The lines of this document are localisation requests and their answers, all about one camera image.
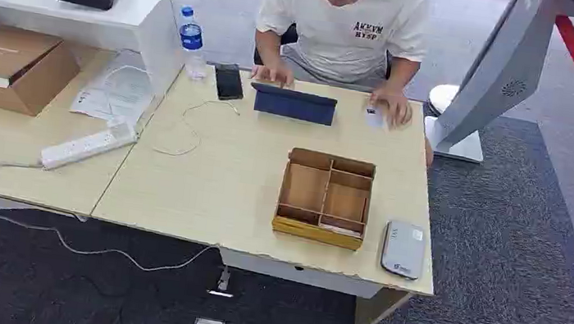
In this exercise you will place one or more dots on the wooden compartment box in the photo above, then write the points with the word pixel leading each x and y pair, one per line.
pixel 325 198

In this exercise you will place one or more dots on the dark blue tablet case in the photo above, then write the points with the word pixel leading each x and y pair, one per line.
pixel 294 105

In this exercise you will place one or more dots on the white card in box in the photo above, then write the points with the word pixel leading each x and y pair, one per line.
pixel 340 230

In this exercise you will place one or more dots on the person's right hand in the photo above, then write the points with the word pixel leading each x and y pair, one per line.
pixel 274 74

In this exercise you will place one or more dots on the person's hand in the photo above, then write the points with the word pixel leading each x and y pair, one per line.
pixel 274 74
pixel 395 105

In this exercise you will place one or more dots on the small white card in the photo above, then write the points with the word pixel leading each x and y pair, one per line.
pixel 374 118

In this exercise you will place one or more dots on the black smartphone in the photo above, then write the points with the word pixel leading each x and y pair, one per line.
pixel 229 82

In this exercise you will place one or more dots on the person's left hand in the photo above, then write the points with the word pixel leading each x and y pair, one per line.
pixel 395 105

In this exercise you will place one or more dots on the person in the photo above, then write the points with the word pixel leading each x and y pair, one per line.
pixel 344 31

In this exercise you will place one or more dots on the clear water bottle blue label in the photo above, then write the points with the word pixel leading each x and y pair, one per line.
pixel 191 39

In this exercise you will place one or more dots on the white paper sheet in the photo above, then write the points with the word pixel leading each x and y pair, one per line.
pixel 116 90

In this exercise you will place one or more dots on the white power strip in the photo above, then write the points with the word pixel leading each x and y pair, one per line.
pixel 89 144

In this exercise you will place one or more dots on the white kiosk stand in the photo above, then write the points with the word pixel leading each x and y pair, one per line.
pixel 500 72

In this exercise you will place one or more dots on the white shelf unit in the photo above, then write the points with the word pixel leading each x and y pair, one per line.
pixel 66 2

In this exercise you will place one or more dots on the brown cardboard box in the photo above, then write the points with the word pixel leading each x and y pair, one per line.
pixel 11 67

